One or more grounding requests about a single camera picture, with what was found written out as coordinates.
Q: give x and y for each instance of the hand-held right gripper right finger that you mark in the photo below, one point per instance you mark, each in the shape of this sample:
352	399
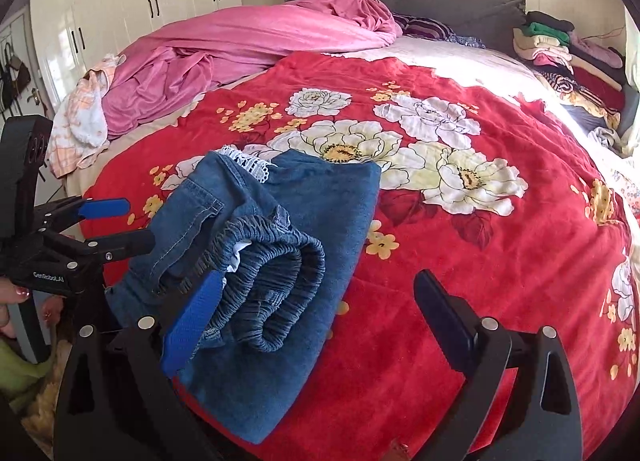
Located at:
442	313

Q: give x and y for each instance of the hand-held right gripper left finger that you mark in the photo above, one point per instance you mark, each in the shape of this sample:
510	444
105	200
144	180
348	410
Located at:
192	321

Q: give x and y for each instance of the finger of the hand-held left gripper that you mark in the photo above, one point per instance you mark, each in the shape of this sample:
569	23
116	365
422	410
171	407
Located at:
125	244
102	207

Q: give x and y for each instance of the blue denim pants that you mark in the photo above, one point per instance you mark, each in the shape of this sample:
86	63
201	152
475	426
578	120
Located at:
330	221

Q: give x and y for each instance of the person's left hand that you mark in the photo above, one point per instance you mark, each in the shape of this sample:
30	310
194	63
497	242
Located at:
15	291

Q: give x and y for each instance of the red floral blanket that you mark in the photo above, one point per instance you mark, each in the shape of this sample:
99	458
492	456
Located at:
500	291

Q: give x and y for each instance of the black handbag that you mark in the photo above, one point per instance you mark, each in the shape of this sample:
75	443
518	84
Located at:
6	88

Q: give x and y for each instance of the peach checked cloth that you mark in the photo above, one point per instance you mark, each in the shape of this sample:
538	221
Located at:
82	116

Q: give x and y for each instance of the brown handbag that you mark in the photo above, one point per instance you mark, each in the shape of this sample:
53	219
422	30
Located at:
20	68

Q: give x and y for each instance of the white door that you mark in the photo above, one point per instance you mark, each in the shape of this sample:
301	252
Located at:
42	66

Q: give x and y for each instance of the green fleece jacket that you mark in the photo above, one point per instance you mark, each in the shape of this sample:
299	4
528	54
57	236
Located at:
20	371

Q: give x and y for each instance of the beige fluffy garment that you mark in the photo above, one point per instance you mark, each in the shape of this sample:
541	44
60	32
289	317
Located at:
47	401

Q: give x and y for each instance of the pink duvet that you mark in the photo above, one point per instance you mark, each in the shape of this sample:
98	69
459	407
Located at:
250	36

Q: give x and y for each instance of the blue patterned cloth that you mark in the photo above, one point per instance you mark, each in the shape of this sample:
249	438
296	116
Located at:
467	42

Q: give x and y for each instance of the stack of folded clothes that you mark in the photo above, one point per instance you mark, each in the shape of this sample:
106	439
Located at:
565	56

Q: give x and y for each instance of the purple striped pillow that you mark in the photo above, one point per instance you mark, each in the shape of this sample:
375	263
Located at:
425	28

